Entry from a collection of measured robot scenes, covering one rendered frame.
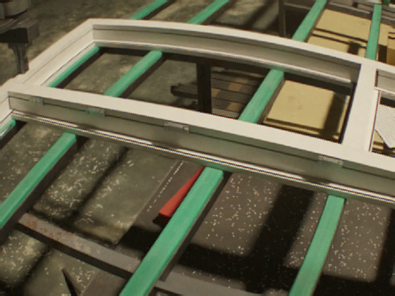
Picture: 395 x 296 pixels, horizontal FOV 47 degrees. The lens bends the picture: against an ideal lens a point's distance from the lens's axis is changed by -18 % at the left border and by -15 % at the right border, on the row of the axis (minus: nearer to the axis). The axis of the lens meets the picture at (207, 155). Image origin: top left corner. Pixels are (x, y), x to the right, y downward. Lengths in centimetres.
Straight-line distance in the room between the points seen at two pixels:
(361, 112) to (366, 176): 18
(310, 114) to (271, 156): 64
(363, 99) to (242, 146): 31
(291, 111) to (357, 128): 61
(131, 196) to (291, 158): 140
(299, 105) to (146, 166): 101
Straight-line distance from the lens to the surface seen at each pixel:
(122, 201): 225
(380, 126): 158
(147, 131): 103
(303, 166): 94
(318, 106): 162
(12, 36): 128
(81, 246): 92
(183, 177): 140
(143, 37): 146
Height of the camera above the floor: 148
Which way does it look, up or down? 37 degrees down
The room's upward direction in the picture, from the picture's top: 2 degrees counter-clockwise
